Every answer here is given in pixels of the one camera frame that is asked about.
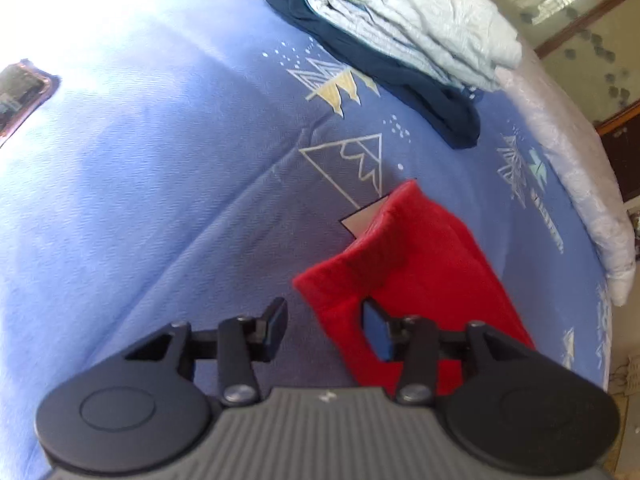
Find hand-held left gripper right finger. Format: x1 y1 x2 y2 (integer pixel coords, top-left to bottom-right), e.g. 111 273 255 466
362 299 538 406

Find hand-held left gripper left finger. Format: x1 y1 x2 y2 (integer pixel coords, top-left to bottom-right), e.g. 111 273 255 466
122 297 289 407

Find red pants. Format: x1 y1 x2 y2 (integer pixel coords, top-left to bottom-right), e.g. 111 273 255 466
292 180 539 397

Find blue printed bed sheet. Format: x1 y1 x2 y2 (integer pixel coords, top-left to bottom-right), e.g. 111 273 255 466
0 0 613 480

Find navy blue garment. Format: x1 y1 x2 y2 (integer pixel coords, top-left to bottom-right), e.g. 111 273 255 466
262 0 481 150

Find white patterned quilt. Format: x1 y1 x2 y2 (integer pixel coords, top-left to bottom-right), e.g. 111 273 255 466
492 42 637 307

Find dark wooden cabinet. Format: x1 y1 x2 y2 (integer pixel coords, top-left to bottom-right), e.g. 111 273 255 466
599 102 640 203

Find pile of grey clothes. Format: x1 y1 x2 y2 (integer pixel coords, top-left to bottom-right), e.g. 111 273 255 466
287 0 524 94

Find brown-rimmed dark object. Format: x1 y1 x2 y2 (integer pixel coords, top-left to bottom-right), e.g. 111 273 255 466
0 60 62 147

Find wardrobe with frosted glass doors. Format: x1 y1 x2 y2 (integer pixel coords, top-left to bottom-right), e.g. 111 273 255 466
467 0 640 126

